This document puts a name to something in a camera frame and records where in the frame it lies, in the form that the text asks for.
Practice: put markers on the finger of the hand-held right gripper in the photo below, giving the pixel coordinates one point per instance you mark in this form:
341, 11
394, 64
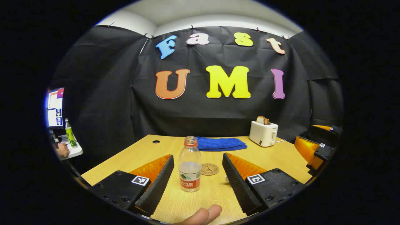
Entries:
307, 150
323, 130

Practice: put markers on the toasted bread slice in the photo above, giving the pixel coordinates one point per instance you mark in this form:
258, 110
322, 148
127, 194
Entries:
262, 120

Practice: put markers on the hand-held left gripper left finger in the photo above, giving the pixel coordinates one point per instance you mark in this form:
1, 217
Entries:
156, 187

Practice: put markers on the computer monitor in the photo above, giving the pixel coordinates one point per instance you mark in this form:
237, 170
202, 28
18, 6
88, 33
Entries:
55, 107

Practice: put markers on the green drink bottle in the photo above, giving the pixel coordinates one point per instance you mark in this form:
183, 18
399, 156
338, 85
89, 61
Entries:
70, 134

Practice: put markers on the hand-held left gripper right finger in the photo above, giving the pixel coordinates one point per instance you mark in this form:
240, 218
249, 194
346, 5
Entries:
237, 184

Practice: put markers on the black backdrop cloth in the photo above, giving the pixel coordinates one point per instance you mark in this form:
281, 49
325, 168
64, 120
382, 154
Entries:
218, 115

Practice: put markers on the round cork coaster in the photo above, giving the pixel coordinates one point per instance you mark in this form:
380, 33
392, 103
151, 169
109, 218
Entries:
210, 169

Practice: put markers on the white toaster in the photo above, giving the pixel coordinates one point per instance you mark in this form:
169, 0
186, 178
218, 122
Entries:
263, 134

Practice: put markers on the small white side table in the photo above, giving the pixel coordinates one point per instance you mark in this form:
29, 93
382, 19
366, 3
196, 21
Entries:
73, 151

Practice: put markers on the blue folded towel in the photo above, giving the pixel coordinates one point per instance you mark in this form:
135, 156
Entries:
220, 143

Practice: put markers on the clear plastic water bottle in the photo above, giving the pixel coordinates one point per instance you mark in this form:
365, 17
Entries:
190, 168

